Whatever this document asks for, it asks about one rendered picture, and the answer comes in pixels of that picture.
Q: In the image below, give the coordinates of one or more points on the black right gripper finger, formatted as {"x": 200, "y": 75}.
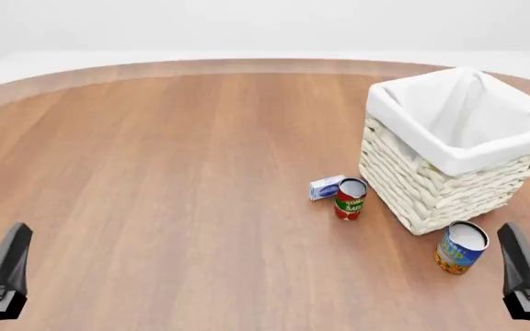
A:
{"x": 522, "y": 262}

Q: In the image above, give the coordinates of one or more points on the small white blue box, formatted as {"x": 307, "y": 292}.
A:
{"x": 324, "y": 191}

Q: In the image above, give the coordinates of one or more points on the white woven basket with liner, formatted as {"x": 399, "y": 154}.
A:
{"x": 435, "y": 193}

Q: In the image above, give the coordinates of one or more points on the red tomato sauce tin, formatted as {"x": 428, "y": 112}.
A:
{"x": 350, "y": 203}

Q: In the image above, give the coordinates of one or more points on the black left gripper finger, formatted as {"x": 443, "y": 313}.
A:
{"x": 7, "y": 258}

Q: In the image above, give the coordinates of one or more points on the blue alphabet soup tin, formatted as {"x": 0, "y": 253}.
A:
{"x": 459, "y": 255}

